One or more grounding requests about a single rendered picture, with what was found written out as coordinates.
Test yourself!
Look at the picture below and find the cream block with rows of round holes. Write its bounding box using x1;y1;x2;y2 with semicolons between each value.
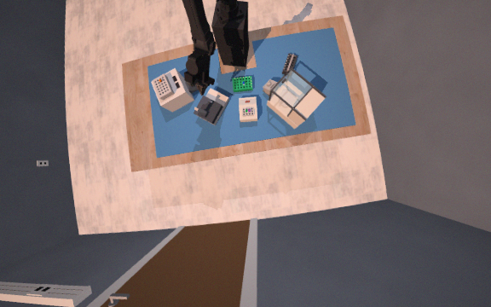
151;68;198;112

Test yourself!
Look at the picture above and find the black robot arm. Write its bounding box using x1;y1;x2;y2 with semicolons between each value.
182;0;244;87

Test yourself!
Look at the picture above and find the blue bench mat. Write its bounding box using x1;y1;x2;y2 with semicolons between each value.
147;28;356;158

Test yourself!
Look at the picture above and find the green tube rack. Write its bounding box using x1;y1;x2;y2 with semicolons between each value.
233;76;252;92

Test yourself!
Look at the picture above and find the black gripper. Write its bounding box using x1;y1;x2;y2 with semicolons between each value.
196;77;215;95

